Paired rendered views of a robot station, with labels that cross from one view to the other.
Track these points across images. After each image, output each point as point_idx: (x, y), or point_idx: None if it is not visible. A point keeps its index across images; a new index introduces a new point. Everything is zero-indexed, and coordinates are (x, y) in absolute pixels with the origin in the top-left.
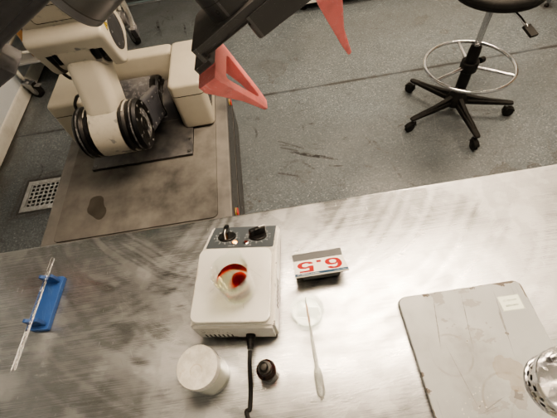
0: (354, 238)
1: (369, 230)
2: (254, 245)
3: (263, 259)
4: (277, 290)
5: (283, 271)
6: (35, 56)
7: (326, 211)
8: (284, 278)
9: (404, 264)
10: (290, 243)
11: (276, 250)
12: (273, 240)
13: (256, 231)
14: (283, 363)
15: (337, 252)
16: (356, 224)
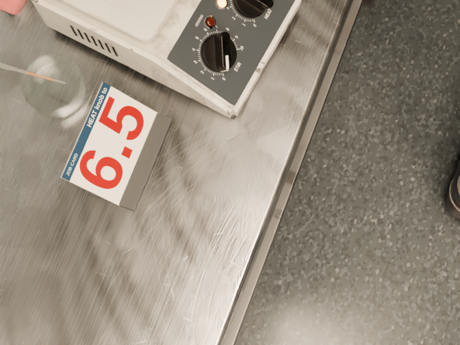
0: (137, 250)
1: (137, 289)
2: (192, 30)
3: (133, 20)
4: (92, 36)
5: (152, 88)
6: None
7: (228, 237)
8: (139, 85)
9: (33, 301)
10: (200, 129)
11: (154, 61)
12: (186, 72)
13: (218, 47)
14: (9, 17)
15: (126, 200)
16: (163, 274)
